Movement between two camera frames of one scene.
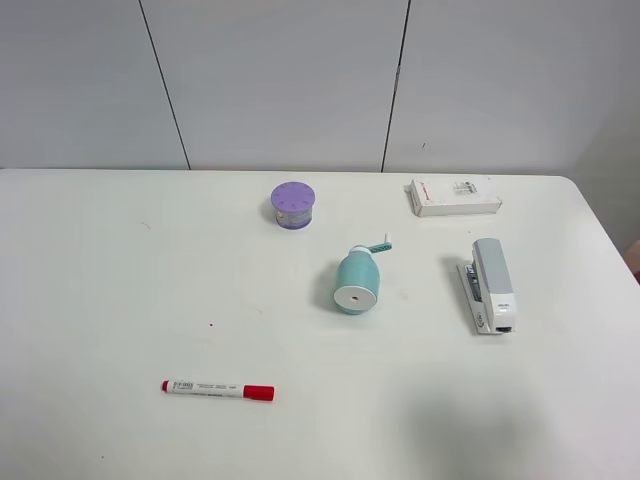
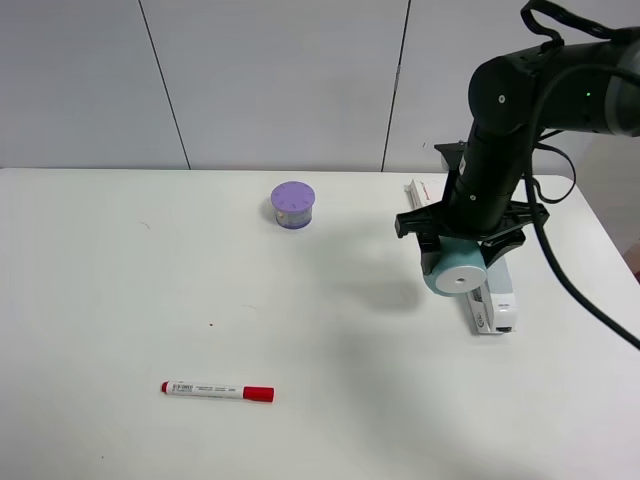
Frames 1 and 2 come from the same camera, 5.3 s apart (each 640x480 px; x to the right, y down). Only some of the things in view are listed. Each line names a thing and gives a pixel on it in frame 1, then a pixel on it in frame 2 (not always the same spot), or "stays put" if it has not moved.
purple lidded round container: (292, 204) stays put
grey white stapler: (488, 284) stays put
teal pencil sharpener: (358, 277) → (459, 268)
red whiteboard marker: (250, 391) stays put
